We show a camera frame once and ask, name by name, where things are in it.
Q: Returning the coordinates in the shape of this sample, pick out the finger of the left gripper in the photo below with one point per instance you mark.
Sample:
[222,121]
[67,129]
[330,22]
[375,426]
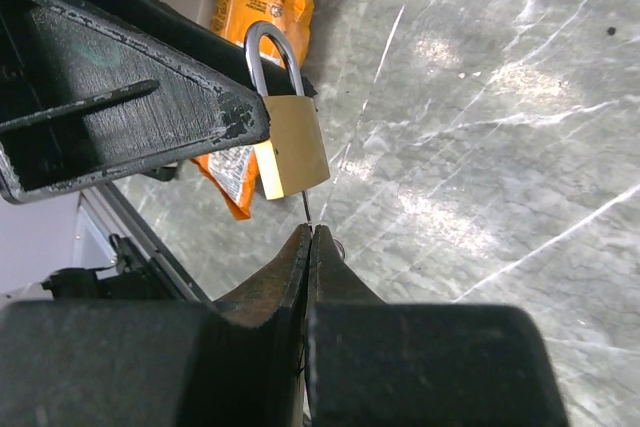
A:
[222,62]
[87,98]

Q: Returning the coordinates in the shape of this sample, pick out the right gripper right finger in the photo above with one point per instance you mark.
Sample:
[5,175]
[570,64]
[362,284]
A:
[330,279]

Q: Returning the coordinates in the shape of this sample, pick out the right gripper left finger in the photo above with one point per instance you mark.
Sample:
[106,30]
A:
[274,295]

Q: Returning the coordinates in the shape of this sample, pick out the small brass key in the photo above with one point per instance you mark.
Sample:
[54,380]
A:
[338,244]

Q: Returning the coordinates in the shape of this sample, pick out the small brass padlock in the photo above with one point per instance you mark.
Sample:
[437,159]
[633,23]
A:
[293,158]

